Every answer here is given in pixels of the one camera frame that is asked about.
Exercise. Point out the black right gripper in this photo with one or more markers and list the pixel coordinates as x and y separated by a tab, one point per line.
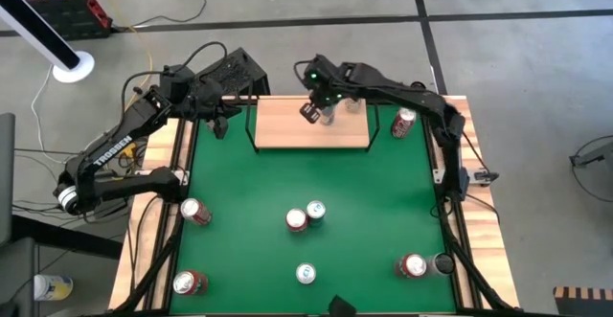
328	82

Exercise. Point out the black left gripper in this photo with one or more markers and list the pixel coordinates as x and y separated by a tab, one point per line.
208	99

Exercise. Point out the red Coca-Cola can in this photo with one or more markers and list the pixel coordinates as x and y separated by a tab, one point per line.
194	210
403	121

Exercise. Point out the green white can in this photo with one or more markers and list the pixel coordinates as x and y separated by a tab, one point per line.
315	209

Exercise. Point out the red Fanta can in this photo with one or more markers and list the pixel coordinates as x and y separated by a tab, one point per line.
184	282
413	265
296	219

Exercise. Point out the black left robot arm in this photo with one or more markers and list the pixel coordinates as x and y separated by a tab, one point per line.
112	150

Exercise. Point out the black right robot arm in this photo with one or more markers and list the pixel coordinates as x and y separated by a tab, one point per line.
402	97

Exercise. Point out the green table mat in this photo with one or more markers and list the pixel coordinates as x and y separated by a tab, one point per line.
306	178

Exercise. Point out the yellow plug adapter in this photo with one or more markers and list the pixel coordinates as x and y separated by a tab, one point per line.
128	150

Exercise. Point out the black power adapter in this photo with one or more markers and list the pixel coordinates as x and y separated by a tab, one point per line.
112	208

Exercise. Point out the grey black power box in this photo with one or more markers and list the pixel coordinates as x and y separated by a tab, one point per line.
481	177

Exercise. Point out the red black toolbox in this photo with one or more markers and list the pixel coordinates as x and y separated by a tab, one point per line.
62	13

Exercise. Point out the black floor beam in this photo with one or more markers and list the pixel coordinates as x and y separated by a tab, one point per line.
67	240

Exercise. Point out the white black tower stand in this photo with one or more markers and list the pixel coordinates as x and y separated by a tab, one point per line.
33	25

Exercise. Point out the grey cabinet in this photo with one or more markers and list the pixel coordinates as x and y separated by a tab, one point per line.
6	178

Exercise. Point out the white yellow canister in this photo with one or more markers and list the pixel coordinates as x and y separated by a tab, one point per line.
52	288

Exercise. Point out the orange black striped box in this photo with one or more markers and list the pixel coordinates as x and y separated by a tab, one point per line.
582	302

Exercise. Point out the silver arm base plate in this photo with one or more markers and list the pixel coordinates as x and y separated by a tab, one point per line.
438	175
183	177

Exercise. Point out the black aluminium table frame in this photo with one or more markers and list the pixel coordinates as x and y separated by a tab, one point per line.
448	240

